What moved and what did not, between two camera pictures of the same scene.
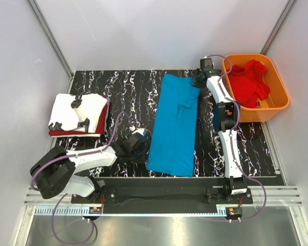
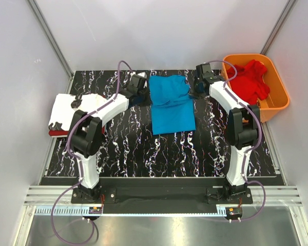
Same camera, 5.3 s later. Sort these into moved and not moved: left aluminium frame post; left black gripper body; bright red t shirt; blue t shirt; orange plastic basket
Moved: left black gripper body; blue t shirt
Not moved: left aluminium frame post; bright red t shirt; orange plastic basket
